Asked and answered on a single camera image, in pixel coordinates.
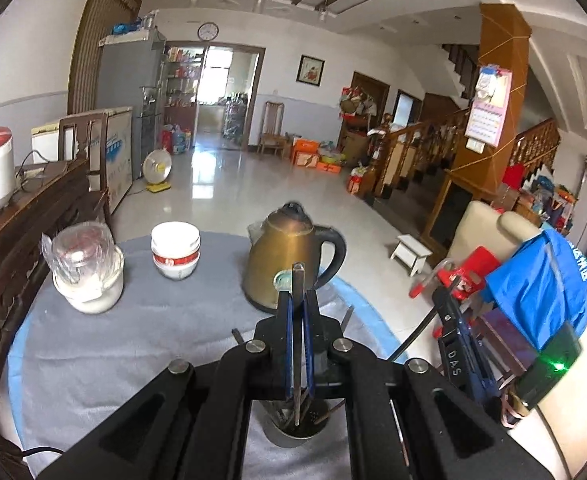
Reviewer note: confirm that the small white fan heater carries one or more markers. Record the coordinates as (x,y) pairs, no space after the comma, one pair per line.
(156,167)

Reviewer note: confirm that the small white step stool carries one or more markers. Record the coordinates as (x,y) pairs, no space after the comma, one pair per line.
(412,255)

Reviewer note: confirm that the single dark metal chopstick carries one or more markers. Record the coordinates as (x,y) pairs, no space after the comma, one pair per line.
(298,280)

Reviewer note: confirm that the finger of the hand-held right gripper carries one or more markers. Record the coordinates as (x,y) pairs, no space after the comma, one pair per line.
(456,345)

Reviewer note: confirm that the grey refrigerator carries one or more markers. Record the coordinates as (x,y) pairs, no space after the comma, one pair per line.
(128,85)

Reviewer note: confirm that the wooden stair railing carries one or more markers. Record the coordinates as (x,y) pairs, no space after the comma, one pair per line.
(413,150)

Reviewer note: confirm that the dark wooden chair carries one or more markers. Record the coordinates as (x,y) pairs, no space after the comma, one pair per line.
(83,125)

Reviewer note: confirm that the grey tablecloth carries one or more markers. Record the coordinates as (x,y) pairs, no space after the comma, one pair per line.
(148,330)

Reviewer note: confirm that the gold electric kettle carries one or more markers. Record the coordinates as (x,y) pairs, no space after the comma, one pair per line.
(283,255)

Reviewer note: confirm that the pink wall calendar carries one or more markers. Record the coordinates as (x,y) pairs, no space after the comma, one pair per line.
(488,110)

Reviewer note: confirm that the white plastic basin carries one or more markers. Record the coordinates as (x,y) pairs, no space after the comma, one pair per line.
(93,297)

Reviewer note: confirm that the orange wooden pillar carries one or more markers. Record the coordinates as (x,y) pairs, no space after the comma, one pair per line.
(503,50)

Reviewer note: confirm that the beige sofa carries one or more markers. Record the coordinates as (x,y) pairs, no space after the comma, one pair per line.
(478,225)

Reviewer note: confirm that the light blue table cover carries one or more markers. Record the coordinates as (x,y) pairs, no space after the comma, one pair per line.
(361,315)

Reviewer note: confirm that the orange cardboard box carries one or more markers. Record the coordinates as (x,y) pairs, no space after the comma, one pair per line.
(305,152)

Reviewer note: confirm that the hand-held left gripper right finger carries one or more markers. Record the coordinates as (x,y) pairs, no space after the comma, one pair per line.
(311,350)

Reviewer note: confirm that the white chest freezer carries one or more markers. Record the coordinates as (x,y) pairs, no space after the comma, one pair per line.
(118,155)

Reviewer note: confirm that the dark wooden sideboard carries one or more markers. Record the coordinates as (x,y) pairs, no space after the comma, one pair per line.
(18,260)

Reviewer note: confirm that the brown high-back wooden chair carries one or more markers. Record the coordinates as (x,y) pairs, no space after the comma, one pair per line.
(272,125)

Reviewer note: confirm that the blue jacket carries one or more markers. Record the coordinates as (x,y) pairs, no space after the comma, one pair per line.
(533,285)

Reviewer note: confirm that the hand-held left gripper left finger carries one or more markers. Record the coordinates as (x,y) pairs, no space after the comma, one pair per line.
(286,350)

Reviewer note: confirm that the grey metal chopstick holder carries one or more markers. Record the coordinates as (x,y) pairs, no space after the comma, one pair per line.
(293,437)

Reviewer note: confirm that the brown door curtain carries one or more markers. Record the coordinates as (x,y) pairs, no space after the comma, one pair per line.
(101,40)

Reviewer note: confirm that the group of dark chopsticks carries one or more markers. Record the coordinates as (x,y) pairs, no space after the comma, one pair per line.
(349,316)

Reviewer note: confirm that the red plastic child chair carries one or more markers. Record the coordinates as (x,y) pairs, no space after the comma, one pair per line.
(466,270)

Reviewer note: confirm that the blue water jug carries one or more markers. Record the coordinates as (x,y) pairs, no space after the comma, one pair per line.
(176,140)

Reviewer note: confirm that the round wall clock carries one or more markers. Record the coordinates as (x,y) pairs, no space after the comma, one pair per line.
(208,31)

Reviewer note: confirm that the framed wall picture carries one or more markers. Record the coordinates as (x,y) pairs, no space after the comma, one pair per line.
(310,70)

